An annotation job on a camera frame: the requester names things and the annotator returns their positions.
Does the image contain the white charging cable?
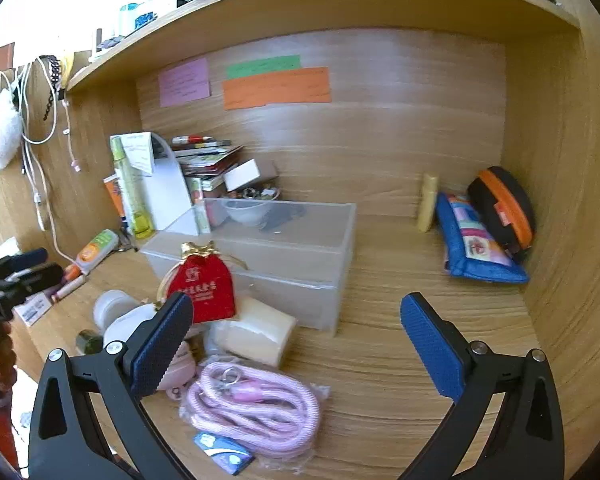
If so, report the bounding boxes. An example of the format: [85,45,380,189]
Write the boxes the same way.
[12,55,78,266]

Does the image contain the dark green small bottle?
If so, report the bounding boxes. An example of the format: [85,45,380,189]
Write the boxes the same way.
[76,329,105,356]

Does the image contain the green paper note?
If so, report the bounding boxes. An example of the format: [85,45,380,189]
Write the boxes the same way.
[226,55,302,80]

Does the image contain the pink earphone cable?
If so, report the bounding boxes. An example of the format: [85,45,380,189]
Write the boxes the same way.
[60,95,82,172]

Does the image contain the bowl of small trinkets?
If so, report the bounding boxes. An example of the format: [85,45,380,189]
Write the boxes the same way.
[223,187,282,226]

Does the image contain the stack of booklets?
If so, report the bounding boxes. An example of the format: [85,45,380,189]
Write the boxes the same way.
[172,142,246,193]

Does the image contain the clear plastic storage box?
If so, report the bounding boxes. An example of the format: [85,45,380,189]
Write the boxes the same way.
[139,198,357,338]

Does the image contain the white plush toy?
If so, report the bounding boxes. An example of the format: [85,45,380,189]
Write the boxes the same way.
[0,72,22,173]

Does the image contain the pink round case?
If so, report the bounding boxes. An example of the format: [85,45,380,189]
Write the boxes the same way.
[157,340,199,394]

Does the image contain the blue card packet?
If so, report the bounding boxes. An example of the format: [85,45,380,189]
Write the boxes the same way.
[193,431,256,476]

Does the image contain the pink capped marker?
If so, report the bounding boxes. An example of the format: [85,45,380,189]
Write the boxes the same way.
[50,275,89,304]

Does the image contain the pink paper note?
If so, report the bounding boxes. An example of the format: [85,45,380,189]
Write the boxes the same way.
[158,57,212,108]

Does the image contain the black orange zip case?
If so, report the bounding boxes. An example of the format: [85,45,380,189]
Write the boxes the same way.
[467,166,537,263]

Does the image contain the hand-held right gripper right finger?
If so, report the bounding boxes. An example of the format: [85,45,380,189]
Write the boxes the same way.
[399,292,566,480]

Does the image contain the wooden shelf board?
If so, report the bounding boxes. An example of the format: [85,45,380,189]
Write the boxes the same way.
[65,0,581,93]

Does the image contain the orange paper note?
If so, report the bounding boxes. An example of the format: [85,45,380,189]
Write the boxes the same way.
[222,66,332,111]

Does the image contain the cream tape roll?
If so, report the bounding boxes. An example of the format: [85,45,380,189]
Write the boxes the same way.
[207,296,298,368]

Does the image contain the white handwritten paper slip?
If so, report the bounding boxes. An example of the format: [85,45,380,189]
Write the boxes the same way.
[121,132,156,177]

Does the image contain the person's left hand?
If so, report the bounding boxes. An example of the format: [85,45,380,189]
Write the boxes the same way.
[0,322,17,404]

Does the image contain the pink rope lanyard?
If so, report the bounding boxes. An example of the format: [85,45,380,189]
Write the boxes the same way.
[180,357,331,461]

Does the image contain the blue pencil case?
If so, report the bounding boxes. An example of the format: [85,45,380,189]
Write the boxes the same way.
[436,192,530,284]

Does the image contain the white printed small box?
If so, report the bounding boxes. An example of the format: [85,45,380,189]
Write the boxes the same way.
[12,290,52,329]

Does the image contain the small yellow bottle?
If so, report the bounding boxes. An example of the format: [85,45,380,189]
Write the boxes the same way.
[417,173,440,233]

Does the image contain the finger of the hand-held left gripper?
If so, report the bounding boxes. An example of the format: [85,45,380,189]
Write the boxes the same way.
[0,247,49,281]
[0,263,64,307]

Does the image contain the black bead bracelet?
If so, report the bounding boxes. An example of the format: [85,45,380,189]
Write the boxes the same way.
[42,55,64,122]

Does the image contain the wooden desktop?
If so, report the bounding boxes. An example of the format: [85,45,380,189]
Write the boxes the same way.
[10,195,546,480]

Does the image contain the white file holder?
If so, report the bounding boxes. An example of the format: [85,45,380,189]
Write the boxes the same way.
[137,131,201,236]

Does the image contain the yellow-green spray bottle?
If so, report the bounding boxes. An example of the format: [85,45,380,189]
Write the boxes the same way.
[110,135,153,240]

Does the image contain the orange tube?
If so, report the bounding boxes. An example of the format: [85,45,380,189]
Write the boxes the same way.
[103,175,127,218]

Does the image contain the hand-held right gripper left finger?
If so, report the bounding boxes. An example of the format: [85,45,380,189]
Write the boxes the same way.
[27,291,196,480]

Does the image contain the white round container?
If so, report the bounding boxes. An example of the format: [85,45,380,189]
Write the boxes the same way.
[93,290,141,328]

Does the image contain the orange green white pack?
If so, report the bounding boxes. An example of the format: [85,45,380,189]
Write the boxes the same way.
[75,229,121,275]

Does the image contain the red drawstring pouch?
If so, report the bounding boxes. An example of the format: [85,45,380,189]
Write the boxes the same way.
[157,241,238,323]

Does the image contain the white plastic bottle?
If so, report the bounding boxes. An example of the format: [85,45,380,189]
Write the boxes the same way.
[142,0,167,24]

